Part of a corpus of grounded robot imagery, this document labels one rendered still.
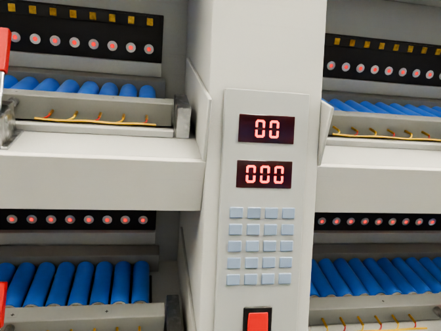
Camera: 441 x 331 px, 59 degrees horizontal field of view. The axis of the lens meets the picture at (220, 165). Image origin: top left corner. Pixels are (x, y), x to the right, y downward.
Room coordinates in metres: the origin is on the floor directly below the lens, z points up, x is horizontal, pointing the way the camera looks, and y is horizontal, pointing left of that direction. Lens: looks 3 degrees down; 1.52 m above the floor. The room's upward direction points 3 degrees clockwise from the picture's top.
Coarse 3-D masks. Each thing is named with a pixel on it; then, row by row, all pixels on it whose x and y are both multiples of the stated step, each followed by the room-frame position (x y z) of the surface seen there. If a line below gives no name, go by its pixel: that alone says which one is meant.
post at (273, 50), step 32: (192, 0) 0.45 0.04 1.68; (224, 0) 0.31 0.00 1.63; (256, 0) 0.31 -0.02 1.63; (288, 0) 0.32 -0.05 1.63; (320, 0) 0.32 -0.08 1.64; (192, 32) 0.44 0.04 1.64; (224, 32) 0.31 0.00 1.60; (256, 32) 0.31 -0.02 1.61; (288, 32) 0.32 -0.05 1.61; (320, 32) 0.32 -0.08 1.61; (224, 64) 0.31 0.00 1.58; (256, 64) 0.31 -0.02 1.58; (288, 64) 0.32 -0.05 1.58; (320, 64) 0.32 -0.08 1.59; (320, 96) 0.32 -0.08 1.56; (192, 224) 0.37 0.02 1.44; (192, 256) 0.36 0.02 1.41; (192, 288) 0.35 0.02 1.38
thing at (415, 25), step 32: (32, 0) 0.46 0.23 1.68; (64, 0) 0.47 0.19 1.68; (96, 0) 0.48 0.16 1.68; (128, 0) 0.49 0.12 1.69; (160, 0) 0.49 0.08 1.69; (352, 0) 0.54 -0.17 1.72; (384, 0) 0.55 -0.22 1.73; (352, 32) 0.54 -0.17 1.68; (384, 32) 0.55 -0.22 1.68; (416, 32) 0.56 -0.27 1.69; (160, 224) 0.50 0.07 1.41; (160, 256) 0.50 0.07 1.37
